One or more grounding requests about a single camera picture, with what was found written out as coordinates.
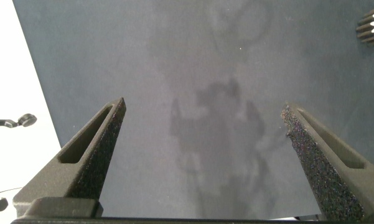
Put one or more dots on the black round-headed clamp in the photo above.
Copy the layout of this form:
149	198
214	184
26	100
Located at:
26	120

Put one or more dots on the dark grey mat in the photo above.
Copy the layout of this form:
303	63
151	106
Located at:
189	68

